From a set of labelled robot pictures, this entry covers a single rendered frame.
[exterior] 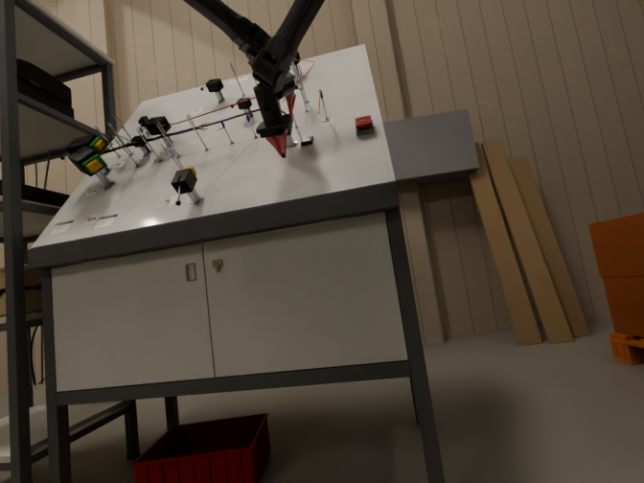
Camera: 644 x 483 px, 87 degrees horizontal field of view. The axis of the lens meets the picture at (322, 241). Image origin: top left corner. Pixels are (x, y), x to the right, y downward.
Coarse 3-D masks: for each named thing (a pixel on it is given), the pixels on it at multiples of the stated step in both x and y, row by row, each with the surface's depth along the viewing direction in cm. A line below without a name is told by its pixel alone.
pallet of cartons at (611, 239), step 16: (592, 224) 188; (608, 224) 178; (624, 224) 169; (640, 224) 160; (592, 240) 190; (608, 240) 180; (624, 240) 170; (640, 240) 161; (608, 256) 181; (624, 256) 171; (640, 256) 162; (608, 272) 182; (624, 272) 172; (640, 272) 164; (608, 288) 184; (624, 288) 174; (640, 288) 165; (624, 304) 175; (640, 304) 166; (624, 320) 177; (640, 320) 167; (624, 336) 174; (640, 336) 168; (624, 352) 176; (640, 352) 173
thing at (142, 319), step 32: (128, 256) 107; (160, 256) 105; (192, 256) 103; (64, 288) 110; (96, 288) 108; (128, 288) 106; (160, 288) 104; (192, 288) 102; (64, 320) 109; (96, 320) 107; (128, 320) 105; (160, 320) 103; (192, 320) 101; (64, 352) 108; (96, 352) 106; (128, 352) 104; (160, 352) 102; (192, 352) 100; (64, 384) 107; (96, 384) 105; (128, 384) 103
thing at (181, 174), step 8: (176, 176) 99; (184, 176) 98; (192, 176) 100; (176, 184) 97; (184, 184) 97; (192, 184) 100; (176, 192) 99; (184, 192) 99; (192, 192) 102; (192, 200) 106; (200, 200) 105
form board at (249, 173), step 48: (192, 96) 166; (240, 96) 152; (336, 96) 130; (192, 144) 132; (240, 144) 123; (336, 144) 108; (384, 144) 102; (144, 192) 117; (240, 192) 103; (288, 192) 97; (336, 192) 93; (48, 240) 111
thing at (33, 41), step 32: (0, 0) 120; (32, 0) 129; (0, 32) 119; (32, 32) 143; (64, 32) 144; (0, 64) 118; (64, 64) 164; (96, 64) 166; (0, 96) 116; (0, 128) 141; (32, 128) 145; (64, 128) 148; (0, 160) 163; (32, 160) 169; (0, 224) 139; (32, 224) 145; (0, 320) 108; (32, 320) 113; (32, 416) 143; (96, 416) 134; (128, 416) 146; (0, 448) 110; (32, 448) 110; (128, 448) 145
